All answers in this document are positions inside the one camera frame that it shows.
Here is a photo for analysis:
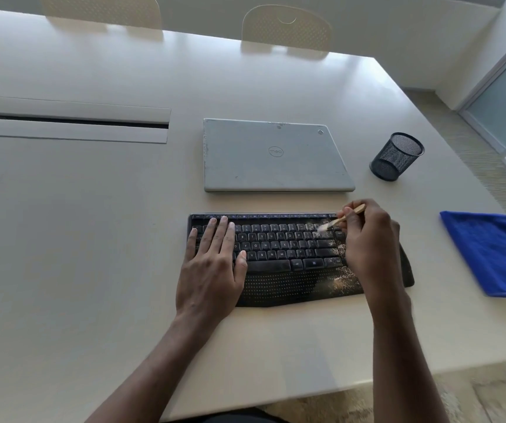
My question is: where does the black keyboard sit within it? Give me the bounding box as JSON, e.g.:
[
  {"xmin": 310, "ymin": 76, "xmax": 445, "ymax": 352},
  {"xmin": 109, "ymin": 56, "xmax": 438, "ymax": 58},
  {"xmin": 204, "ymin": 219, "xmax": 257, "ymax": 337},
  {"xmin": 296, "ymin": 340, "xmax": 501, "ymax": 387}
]
[{"xmin": 186, "ymin": 211, "xmax": 416, "ymax": 308}]

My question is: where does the black mesh pen holder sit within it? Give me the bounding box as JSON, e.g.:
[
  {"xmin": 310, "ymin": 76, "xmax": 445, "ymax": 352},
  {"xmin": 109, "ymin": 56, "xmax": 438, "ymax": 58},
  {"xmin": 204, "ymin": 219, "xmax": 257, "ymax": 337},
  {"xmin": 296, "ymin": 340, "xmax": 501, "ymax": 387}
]
[{"xmin": 369, "ymin": 132, "xmax": 426, "ymax": 182}]

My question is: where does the person's right hand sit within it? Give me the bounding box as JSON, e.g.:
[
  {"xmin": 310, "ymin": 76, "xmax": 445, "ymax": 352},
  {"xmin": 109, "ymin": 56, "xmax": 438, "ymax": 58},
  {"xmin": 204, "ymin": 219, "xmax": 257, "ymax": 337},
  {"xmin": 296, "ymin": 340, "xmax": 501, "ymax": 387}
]
[{"xmin": 336, "ymin": 198, "xmax": 412, "ymax": 318}]

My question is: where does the person's left hand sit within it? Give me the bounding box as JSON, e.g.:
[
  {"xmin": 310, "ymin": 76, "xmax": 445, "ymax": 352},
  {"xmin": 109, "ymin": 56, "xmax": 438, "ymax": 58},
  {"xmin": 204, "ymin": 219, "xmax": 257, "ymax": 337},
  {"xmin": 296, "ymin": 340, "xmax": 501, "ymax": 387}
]
[{"xmin": 175, "ymin": 216, "xmax": 248, "ymax": 329}]

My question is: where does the cream perforated chair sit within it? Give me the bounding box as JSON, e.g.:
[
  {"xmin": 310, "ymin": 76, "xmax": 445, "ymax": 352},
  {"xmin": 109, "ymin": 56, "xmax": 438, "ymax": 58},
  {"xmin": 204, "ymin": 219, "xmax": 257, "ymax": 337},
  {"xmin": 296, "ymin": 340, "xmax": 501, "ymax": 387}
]
[
  {"xmin": 35, "ymin": 0, "xmax": 163, "ymax": 29},
  {"xmin": 241, "ymin": 4, "xmax": 334, "ymax": 52}
]

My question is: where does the small wooden brush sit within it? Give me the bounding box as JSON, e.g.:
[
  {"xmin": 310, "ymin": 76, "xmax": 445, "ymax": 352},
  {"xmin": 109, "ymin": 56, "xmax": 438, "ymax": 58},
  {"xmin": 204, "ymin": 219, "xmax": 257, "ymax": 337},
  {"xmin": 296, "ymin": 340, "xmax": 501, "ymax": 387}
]
[{"xmin": 316, "ymin": 204, "xmax": 367, "ymax": 233}]

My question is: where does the person's black clothing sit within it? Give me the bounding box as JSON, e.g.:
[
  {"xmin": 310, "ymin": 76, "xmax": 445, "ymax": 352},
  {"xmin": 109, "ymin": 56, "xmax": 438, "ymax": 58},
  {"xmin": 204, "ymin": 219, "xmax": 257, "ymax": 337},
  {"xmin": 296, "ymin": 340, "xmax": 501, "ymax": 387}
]
[{"xmin": 191, "ymin": 407, "xmax": 289, "ymax": 423}]

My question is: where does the blue microfibre cloth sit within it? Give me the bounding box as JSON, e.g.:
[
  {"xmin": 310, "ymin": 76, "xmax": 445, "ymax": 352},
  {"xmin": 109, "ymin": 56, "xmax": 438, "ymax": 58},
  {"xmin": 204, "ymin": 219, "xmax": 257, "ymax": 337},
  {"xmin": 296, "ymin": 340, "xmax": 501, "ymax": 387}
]
[{"xmin": 439, "ymin": 210, "xmax": 506, "ymax": 299}]

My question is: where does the grey desk cable slot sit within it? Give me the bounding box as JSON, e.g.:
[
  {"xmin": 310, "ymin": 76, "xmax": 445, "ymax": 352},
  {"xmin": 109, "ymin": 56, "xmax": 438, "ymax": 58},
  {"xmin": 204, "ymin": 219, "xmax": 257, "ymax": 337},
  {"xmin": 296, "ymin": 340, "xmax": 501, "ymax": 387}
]
[{"xmin": 0, "ymin": 95, "xmax": 172, "ymax": 145}]

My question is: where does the person's right forearm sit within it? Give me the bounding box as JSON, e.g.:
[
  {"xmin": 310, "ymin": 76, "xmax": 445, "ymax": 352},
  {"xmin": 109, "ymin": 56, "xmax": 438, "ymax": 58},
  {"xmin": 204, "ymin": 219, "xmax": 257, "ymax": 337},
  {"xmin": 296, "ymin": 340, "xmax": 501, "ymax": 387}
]
[{"xmin": 369, "ymin": 301, "xmax": 452, "ymax": 423}]

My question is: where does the person's left forearm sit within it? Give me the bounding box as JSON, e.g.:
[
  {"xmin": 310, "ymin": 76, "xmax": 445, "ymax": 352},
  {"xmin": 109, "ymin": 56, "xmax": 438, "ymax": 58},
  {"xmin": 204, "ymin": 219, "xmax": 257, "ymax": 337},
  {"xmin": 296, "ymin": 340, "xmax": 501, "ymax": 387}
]
[{"xmin": 85, "ymin": 314, "xmax": 223, "ymax": 423}]

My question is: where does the frosted glass door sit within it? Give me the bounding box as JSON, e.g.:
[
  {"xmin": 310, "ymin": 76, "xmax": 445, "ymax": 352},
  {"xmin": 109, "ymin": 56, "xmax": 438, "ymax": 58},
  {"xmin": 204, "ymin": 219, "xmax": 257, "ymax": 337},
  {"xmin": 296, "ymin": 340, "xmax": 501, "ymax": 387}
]
[{"xmin": 457, "ymin": 21, "xmax": 506, "ymax": 157}]

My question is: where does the silver laptop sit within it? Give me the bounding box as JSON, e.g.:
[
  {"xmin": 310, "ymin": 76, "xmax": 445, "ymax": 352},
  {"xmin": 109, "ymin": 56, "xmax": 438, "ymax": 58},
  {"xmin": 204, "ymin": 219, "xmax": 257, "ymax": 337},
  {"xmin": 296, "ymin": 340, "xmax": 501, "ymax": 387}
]
[{"xmin": 203, "ymin": 117, "xmax": 356, "ymax": 193}]

